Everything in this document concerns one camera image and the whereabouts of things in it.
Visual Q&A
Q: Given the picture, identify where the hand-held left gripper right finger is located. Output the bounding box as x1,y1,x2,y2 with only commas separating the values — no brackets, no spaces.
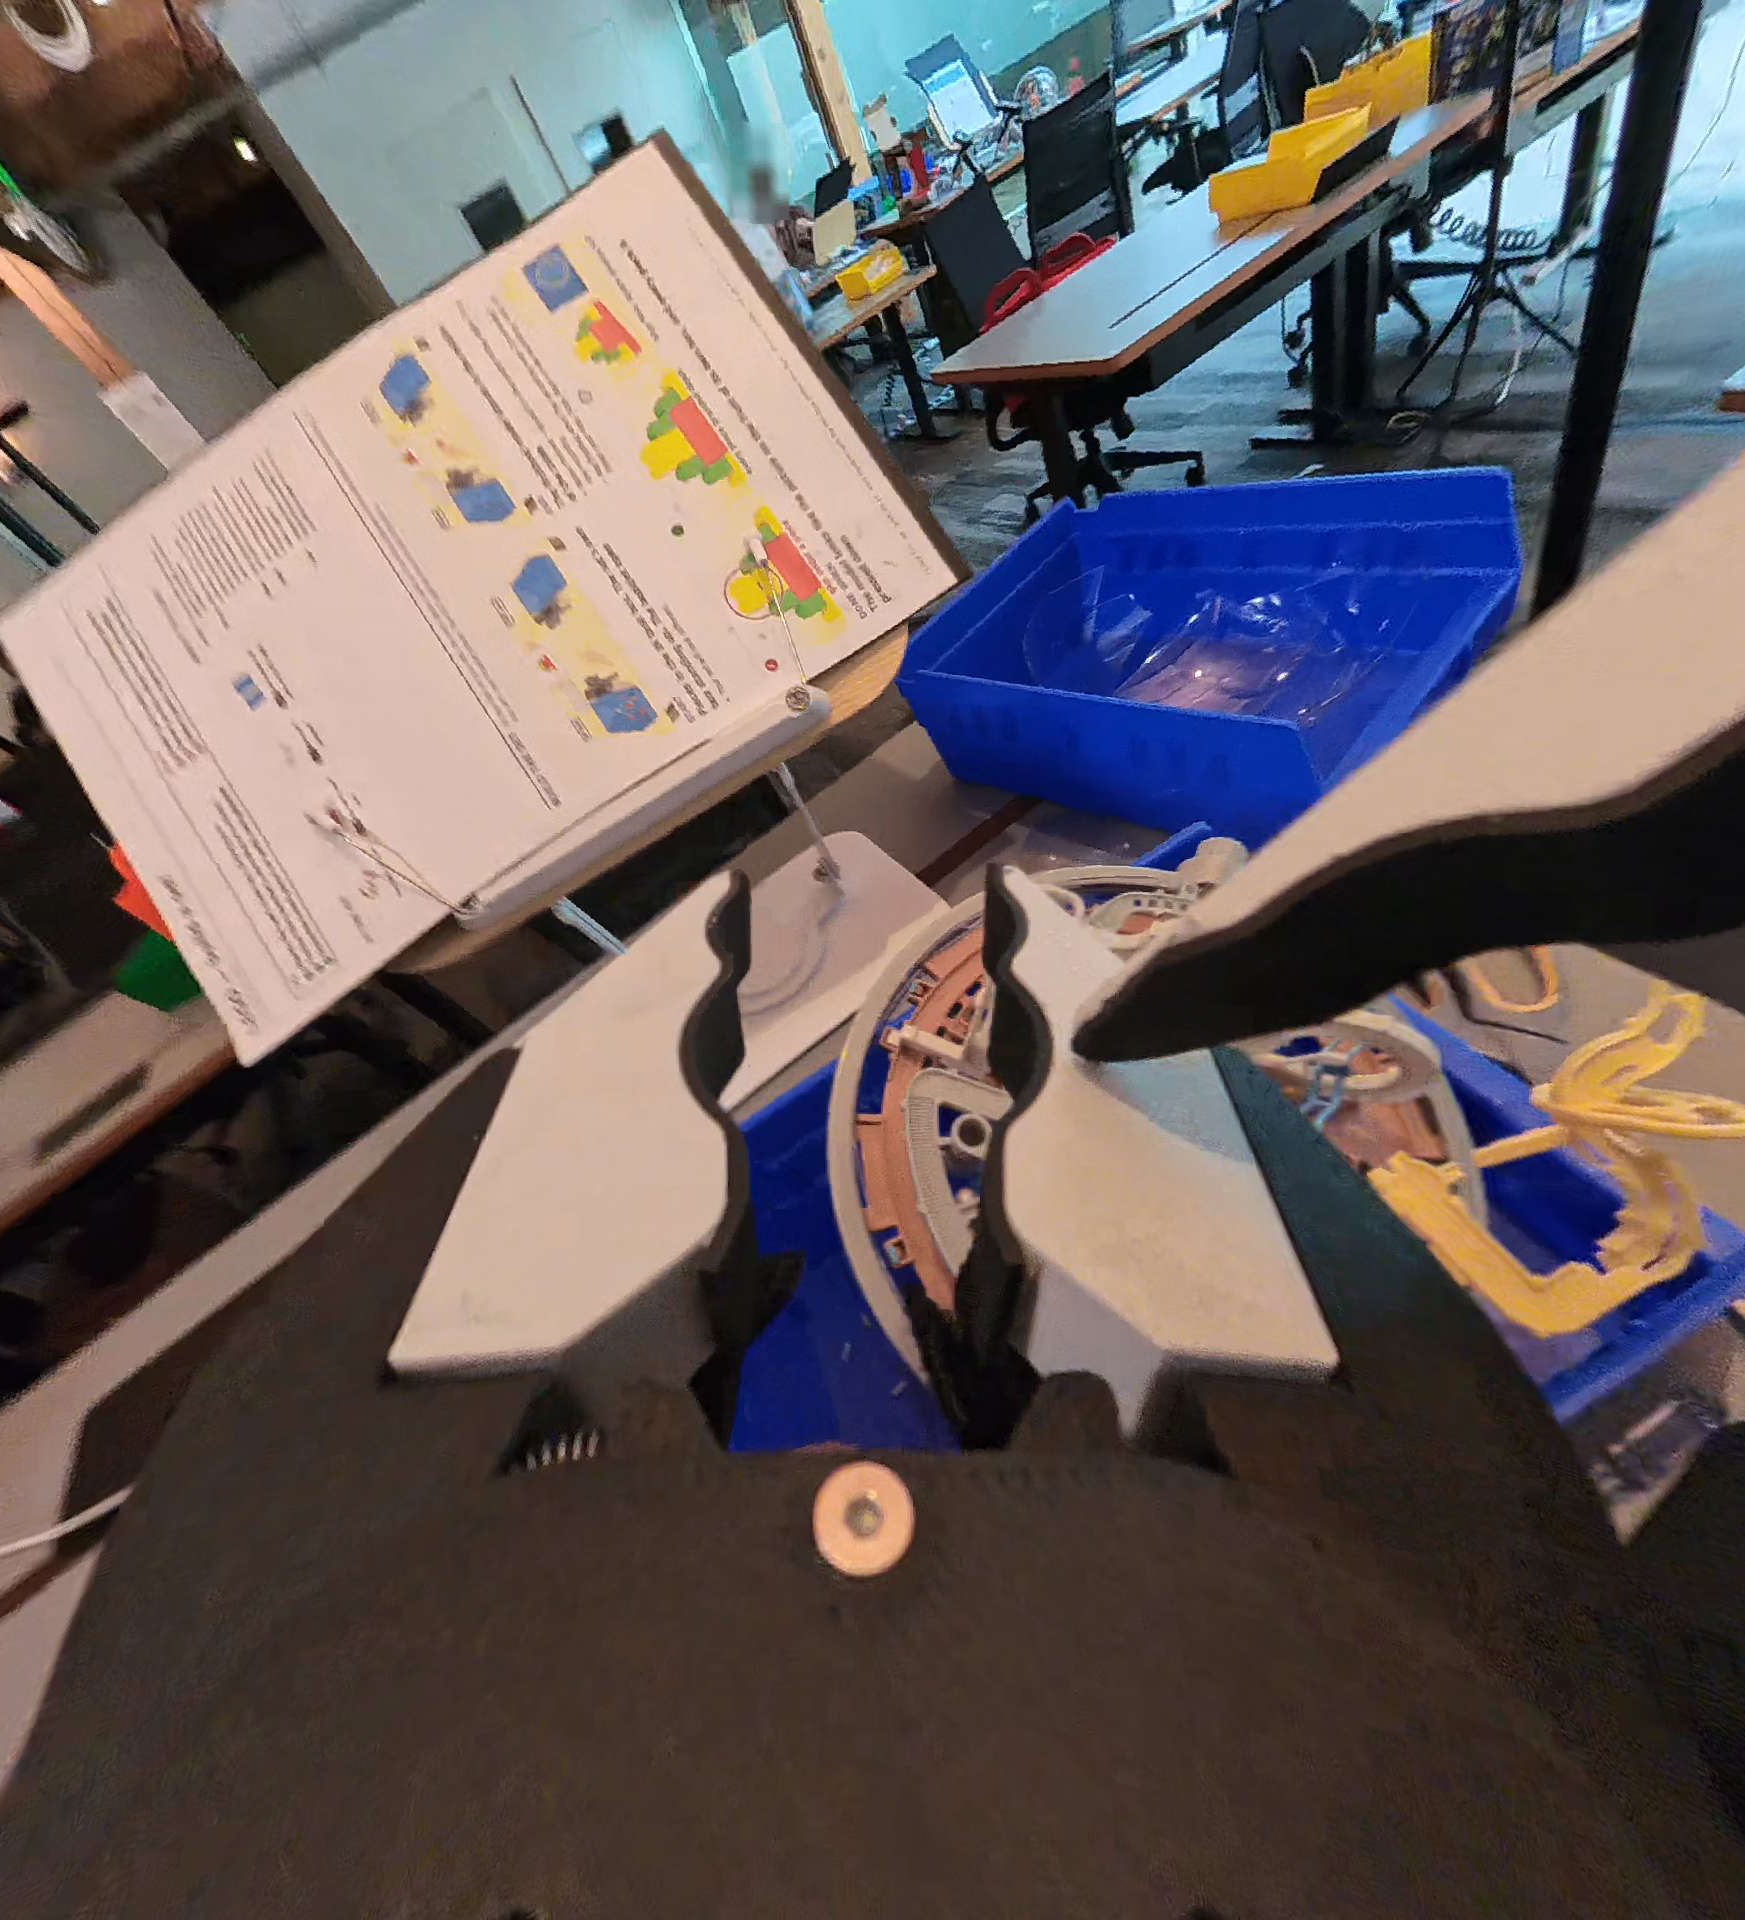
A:
947,864,1343,1450

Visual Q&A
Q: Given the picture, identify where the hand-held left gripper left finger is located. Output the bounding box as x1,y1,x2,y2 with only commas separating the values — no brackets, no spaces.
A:
389,866,807,1389

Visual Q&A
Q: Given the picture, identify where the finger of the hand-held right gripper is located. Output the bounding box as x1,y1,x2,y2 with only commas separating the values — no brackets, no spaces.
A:
1411,833,1745,1044
1074,402,1745,1064

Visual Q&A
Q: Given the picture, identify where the blue bin with toy parts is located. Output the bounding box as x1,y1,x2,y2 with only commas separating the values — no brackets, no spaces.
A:
730,817,1745,1458

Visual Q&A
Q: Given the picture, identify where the grey plastic ring part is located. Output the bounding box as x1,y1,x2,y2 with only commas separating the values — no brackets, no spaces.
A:
826,841,1489,1351

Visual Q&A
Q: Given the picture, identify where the clear plastic bag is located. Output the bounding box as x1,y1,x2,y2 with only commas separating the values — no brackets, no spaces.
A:
1022,564,1414,738

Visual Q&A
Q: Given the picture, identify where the blue plastic bin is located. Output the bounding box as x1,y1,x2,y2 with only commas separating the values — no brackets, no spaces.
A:
894,465,1525,849

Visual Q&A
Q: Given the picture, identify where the white document stand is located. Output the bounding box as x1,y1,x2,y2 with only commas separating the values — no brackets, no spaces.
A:
452,126,972,1119

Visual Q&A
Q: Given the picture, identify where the green plastic block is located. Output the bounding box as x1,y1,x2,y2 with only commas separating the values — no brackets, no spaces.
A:
114,930,206,1012

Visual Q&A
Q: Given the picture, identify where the black metal pole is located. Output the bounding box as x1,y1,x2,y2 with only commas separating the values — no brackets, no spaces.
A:
1531,0,1706,617

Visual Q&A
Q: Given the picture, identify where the long brown-edged desk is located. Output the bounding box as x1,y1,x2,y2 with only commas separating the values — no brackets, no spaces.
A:
933,45,1714,394

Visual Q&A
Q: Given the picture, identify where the printed instruction sheet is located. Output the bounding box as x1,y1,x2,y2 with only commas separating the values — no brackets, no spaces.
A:
0,142,965,1068

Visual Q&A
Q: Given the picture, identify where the yellow plastic bin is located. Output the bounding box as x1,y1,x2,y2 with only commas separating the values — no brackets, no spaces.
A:
1208,109,1399,224
1304,31,1435,124

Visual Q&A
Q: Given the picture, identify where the black office chair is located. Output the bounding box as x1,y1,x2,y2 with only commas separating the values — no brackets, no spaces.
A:
1020,86,1206,504
924,181,1035,371

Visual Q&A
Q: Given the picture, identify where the tan plastic gear ring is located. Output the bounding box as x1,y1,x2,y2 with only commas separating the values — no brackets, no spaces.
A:
854,926,1448,1280

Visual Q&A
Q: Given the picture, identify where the yellow plastic frame part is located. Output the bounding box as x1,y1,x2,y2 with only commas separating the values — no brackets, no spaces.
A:
1367,981,1745,1341

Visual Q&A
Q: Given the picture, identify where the white cable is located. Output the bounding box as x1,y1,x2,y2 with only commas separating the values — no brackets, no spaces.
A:
0,1486,132,1601

